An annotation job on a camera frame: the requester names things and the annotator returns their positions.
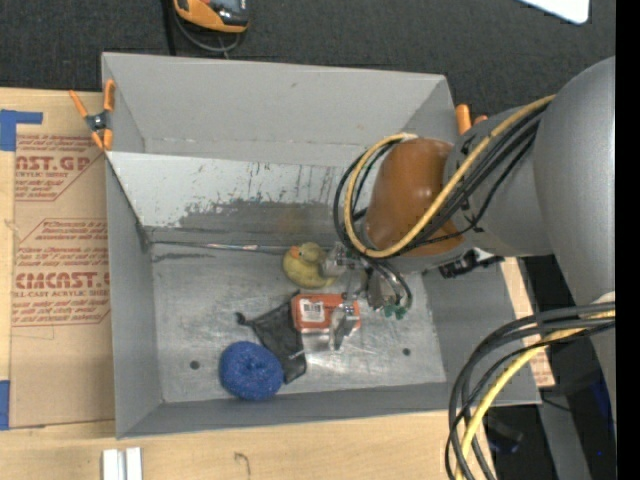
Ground blue round scrubber sponge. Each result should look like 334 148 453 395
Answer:
217 340 287 403

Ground yellow rubber duck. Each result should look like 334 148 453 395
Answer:
282 241 342 291

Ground grey metal bin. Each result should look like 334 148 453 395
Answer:
101 51 544 440

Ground brown cardboard board red print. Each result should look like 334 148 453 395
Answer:
0 86 557 430

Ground black mesh bag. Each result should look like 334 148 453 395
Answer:
235 301 308 385

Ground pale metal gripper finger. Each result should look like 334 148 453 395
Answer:
328 303 362 352
323 245 361 278

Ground orange packet with barcode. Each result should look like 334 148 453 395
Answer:
290 292 362 338

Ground black cylinder on white bracket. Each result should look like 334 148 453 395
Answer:
438 248 505 280

